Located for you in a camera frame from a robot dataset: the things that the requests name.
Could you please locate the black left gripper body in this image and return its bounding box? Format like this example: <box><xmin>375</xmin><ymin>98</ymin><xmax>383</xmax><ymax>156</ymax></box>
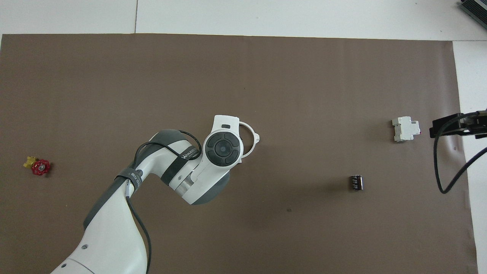
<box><xmin>429</xmin><ymin>110</ymin><xmax>487</xmax><ymax>140</ymax></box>

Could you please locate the white half-ring pipe clamp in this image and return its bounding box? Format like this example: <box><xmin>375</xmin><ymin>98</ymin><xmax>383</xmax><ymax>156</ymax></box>
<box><xmin>239</xmin><ymin>121</ymin><xmax>261</xmax><ymax>159</ymax></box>

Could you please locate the white circuit breaker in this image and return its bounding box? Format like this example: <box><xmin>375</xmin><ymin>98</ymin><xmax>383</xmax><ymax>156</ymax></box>
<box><xmin>392</xmin><ymin>116</ymin><xmax>421</xmax><ymax>143</ymax></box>

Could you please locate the grey ribbed device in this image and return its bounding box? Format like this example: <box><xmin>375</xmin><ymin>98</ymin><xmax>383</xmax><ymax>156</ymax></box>
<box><xmin>458</xmin><ymin>0</ymin><xmax>487</xmax><ymax>25</ymax></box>

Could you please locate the brown paper table mat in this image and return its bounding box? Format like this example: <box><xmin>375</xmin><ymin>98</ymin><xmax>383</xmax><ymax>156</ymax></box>
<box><xmin>0</xmin><ymin>33</ymin><xmax>479</xmax><ymax>274</ymax></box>

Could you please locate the red yellow valve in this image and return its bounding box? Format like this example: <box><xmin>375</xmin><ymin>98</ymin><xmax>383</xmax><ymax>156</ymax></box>
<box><xmin>23</xmin><ymin>155</ymin><xmax>52</xmax><ymax>177</ymax></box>

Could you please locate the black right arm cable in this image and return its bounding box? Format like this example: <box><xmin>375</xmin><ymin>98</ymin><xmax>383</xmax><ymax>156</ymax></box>
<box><xmin>433</xmin><ymin>112</ymin><xmax>487</xmax><ymax>195</ymax></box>

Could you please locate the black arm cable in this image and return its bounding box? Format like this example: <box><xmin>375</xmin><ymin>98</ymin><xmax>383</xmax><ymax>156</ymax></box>
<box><xmin>125</xmin><ymin>129</ymin><xmax>202</xmax><ymax>274</ymax></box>
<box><xmin>433</xmin><ymin>112</ymin><xmax>487</xmax><ymax>195</ymax></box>

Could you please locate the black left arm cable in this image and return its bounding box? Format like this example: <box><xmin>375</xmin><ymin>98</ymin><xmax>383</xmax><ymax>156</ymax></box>
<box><xmin>125</xmin><ymin>129</ymin><xmax>202</xmax><ymax>274</ymax></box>

